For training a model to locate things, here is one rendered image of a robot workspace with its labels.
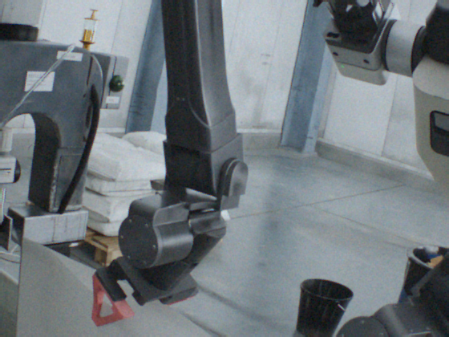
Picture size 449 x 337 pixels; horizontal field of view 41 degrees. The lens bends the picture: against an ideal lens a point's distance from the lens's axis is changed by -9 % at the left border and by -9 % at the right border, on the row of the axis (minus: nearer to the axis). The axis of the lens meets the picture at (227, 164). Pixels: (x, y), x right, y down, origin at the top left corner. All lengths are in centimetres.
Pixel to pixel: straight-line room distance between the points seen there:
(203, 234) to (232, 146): 10
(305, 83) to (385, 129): 137
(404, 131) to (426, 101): 816
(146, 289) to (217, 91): 24
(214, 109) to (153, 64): 624
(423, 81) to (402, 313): 49
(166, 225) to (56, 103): 39
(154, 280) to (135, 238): 10
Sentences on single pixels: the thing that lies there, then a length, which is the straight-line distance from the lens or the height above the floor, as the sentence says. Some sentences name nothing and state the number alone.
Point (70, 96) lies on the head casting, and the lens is 101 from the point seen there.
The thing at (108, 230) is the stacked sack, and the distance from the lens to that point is 380.
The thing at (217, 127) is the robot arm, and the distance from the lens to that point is 67.
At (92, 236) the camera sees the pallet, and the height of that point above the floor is 13.
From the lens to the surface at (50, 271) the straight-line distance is 94.
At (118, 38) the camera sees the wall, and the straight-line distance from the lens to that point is 665.
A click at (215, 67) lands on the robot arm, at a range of 67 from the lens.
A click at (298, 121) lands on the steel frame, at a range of 955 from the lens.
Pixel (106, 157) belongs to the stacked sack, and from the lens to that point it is 372.
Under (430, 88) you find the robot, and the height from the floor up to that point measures 139.
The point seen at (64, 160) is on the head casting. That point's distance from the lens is 104.
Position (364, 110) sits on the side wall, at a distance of 935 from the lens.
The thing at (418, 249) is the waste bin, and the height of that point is 64.
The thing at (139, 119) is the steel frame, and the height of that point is 38.
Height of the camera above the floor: 139
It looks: 11 degrees down
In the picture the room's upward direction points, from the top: 12 degrees clockwise
